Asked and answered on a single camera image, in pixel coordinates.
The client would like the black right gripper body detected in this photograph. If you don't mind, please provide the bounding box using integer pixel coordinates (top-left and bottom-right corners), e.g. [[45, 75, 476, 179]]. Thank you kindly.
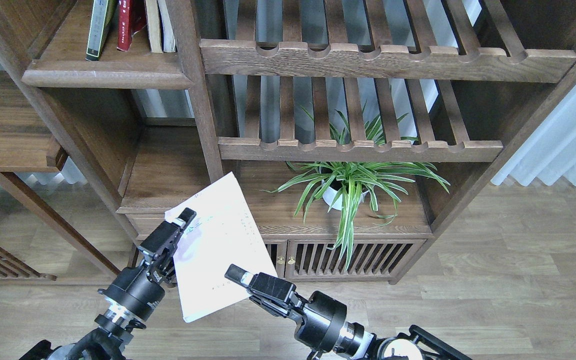
[[250, 290, 356, 356]]

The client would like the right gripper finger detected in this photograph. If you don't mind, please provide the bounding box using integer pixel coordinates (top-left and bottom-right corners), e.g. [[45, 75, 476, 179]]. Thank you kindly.
[[224, 264, 298, 311]]

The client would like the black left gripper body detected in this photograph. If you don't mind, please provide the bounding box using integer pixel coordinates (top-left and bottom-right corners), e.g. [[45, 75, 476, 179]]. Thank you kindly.
[[98, 247, 178, 323]]

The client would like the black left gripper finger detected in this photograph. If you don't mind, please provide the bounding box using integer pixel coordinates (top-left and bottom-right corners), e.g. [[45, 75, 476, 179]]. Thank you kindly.
[[138, 207, 197, 256]]

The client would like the white paperback book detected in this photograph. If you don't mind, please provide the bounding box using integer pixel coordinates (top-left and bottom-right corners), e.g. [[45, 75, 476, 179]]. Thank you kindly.
[[164, 173, 277, 322]]

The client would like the red paperback book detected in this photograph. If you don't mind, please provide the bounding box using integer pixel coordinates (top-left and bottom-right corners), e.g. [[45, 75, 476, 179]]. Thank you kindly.
[[116, 0, 147, 51]]

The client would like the green black thick book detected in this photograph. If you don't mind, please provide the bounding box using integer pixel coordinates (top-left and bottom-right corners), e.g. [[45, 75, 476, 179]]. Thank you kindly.
[[86, 0, 118, 61]]

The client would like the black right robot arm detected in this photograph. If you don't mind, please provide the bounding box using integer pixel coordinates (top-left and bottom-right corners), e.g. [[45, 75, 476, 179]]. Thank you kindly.
[[224, 264, 467, 360]]

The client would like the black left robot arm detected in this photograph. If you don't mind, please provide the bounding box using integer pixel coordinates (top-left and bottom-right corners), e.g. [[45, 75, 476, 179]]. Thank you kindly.
[[21, 208, 197, 360]]

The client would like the wooden side shelf unit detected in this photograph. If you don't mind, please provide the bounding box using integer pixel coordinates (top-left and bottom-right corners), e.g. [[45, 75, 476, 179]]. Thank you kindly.
[[0, 70, 119, 287]]

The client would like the green spider plant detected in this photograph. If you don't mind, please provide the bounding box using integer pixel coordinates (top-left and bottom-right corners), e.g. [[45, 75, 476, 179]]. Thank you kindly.
[[263, 102, 452, 271]]

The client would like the dark wooden bookshelf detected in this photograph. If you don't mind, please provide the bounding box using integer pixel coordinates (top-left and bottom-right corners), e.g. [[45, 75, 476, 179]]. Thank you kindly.
[[0, 0, 576, 283]]

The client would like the white upright book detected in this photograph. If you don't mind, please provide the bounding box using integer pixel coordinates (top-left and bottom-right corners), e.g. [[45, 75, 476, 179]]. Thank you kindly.
[[158, 0, 177, 53]]

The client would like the beige upright book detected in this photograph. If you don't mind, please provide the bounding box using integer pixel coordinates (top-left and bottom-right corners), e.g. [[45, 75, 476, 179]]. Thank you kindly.
[[144, 0, 163, 54]]

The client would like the white pleated curtain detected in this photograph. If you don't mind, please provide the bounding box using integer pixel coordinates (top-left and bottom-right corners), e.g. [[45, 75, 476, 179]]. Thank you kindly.
[[491, 85, 576, 186]]

